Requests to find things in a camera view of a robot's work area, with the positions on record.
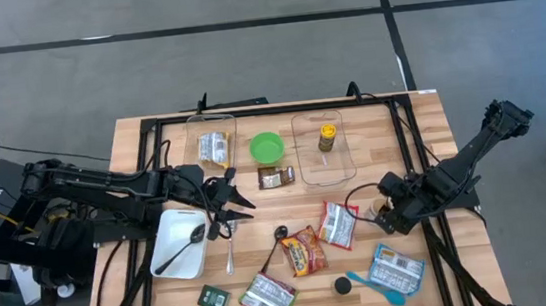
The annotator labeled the tan-lid spice jar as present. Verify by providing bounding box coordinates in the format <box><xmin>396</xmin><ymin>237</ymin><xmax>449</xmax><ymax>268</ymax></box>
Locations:
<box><xmin>362</xmin><ymin>196</ymin><xmax>392</xmax><ymax>227</ymax></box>

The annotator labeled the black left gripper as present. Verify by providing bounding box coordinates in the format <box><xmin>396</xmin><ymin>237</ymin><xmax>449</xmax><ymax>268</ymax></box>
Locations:
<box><xmin>200</xmin><ymin>173</ymin><xmax>258</xmax><ymax>226</ymax></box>

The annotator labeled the clear plastic bin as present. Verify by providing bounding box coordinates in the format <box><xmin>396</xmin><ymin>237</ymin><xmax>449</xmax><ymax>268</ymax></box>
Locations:
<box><xmin>179</xmin><ymin>110</ymin><xmax>243</xmax><ymax>190</ymax></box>
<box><xmin>289</xmin><ymin>108</ymin><xmax>359</xmax><ymax>190</ymax></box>

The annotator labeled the silver metal spoon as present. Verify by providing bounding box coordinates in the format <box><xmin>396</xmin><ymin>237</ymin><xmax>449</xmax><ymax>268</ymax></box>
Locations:
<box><xmin>220</xmin><ymin>221</ymin><xmax>244</xmax><ymax>277</ymax></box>

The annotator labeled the white round cap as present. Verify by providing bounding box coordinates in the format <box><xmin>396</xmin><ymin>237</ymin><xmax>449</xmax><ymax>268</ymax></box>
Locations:
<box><xmin>56</xmin><ymin>282</ymin><xmax>77</xmax><ymax>299</ymax></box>

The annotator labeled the dark green tea packet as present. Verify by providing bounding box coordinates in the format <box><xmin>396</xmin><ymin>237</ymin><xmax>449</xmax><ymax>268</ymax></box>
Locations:
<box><xmin>194</xmin><ymin>282</ymin><xmax>233</xmax><ymax>306</ymax></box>

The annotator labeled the brown snack packet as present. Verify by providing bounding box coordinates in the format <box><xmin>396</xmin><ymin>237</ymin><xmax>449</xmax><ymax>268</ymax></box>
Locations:
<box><xmin>256</xmin><ymin>164</ymin><xmax>297</xmax><ymax>191</ymax></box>

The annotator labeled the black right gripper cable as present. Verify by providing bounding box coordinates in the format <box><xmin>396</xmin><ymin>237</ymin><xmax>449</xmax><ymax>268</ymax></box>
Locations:
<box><xmin>341</xmin><ymin>181</ymin><xmax>386</xmax><ymax>227</ymax></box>

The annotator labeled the green plastic bowl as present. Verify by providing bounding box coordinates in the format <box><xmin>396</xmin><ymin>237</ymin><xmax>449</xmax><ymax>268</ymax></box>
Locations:
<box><xmin>247</xmin><ymin>130</ymin><xmax>287</xmax><ymax>167</ymax></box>

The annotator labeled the white rectangular dish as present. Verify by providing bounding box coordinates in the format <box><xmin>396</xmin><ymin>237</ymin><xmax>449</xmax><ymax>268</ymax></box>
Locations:
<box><xmin>144</xmin><ymin>205</ymin><xmax>215</xmax><ymax>284</ymax></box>

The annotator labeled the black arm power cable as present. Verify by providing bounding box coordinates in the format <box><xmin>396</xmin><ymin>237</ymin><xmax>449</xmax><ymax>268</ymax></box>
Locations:
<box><xmin>344</xmin><ymin>72</ymin><xmax>444</xmax><ymax>172</ymax></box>

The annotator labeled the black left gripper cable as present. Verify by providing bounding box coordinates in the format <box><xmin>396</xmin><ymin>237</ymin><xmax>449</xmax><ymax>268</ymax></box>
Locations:
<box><xmin>199</xmin><ymin>174</ymin><xmax>235</xmax><ymax>242</ymax></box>

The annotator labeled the black spoon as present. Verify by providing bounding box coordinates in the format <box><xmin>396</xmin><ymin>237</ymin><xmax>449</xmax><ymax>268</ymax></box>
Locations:
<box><xmin>255</xmin><ymin>224</ymin><xmax>294</xmax><ymax>275</ymax></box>
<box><xmin>150</xmin><ymin>223</ymin><xmax>211</xmax><ymax>277</ymax></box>

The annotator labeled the black-lid spice jar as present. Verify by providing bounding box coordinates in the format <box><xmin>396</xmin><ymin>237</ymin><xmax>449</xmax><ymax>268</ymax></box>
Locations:
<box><xmin>331</xmin><ymin>275</ymin><xmax>354</xmax><ymax>298</ymax></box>

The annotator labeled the black camera bracket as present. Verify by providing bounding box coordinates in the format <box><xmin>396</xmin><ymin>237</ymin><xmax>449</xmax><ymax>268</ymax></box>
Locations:
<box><xmin>177</xmin><ymin>86</ymin><xmax>269</xmax><ymax>115</ymax></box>

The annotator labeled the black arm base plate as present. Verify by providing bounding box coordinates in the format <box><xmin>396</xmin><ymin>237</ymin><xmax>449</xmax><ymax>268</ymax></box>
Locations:
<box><xmin>91</xmin><ymin>217</ymin><xmax>160</xmax><ymax>246</ymax></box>
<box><xmin>404</xmin><ymin>167</ymin><xmax>481</xmax><ymax>215</ymax></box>

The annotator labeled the yellow cable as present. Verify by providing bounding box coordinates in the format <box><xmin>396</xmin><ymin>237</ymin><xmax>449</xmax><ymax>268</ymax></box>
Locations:
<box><xmin>0</xmin><ymin>203</ymin><xmax>39</xmax><ymax>239</ymax></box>

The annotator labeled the red yellow ramen packet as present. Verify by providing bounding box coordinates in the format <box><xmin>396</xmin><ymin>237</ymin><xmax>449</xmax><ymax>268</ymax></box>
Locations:
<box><xmin>278</xmin><ymin>223</ymin><xmax>330</xmax><ymax>279</ymax></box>

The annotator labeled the teal plastic spoon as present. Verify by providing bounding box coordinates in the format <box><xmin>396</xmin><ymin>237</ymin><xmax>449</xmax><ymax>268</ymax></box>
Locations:
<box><xmin>345</xmin><ymin>265</ymin><xmax>407</xmax><ymax>306</ymax></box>

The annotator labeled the yellow-lid spice jar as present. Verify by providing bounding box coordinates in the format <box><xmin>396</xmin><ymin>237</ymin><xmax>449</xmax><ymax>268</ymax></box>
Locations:
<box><xmin>315</xmin><ymin>122</ymin><xmax>340</xmax><ymax>154</ymax></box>

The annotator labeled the thick black cable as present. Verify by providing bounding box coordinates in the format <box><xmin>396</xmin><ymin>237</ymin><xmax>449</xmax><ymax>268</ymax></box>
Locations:
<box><xmin>88</xmin><ymin>240</ymin><xmax>133</xmax><ymax>306</ymax></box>

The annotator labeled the thin black cable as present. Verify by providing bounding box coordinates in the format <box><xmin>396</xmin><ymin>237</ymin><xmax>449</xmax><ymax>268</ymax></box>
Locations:
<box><xmin>0</xmin><ymin>134</ymin><xmax>112</xmax><ymax>173</ymax></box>

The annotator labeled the white paper box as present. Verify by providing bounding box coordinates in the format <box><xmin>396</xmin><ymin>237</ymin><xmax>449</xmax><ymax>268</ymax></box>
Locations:
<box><xmin>10</xmin><ymin>260</ymin><xmax>43</xmax><ymax>306</ymax></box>

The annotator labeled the orange red noodle packet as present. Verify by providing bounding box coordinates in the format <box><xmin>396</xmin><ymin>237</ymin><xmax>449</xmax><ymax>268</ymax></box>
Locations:
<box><xmin>236</xmin><ymin>268</ymin><xmax>300</xmax><ymax>306</ymax></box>

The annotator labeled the black metal table frame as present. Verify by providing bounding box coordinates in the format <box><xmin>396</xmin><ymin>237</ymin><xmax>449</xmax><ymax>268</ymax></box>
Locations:
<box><xmin>63</xmin><ymin>82</ymin><xmax>520</xmax><ymax>306</ymax></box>

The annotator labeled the blue ramen packet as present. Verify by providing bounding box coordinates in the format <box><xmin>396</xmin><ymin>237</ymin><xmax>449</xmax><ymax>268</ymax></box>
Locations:
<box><xmin>364</xmin><ymin>238</ymin><xmax>429</xmax><ymax>299</ymax></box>

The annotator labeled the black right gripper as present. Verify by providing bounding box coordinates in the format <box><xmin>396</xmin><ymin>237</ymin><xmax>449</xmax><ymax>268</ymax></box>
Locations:
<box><xmin>371</xmin><ymin>185</ymin><xmax>435</xmax><ymax>238</ymax></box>

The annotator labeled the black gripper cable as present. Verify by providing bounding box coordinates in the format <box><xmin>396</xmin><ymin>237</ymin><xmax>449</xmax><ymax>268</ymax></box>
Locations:
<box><xmin>199</xmin><ymin>174</ymin><xmax>235</xmax><ymax>242</ymax></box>
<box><xmin>341</xmin><ymin>181</ymin><xmax>386</xmax><ymax>227</ymax></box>

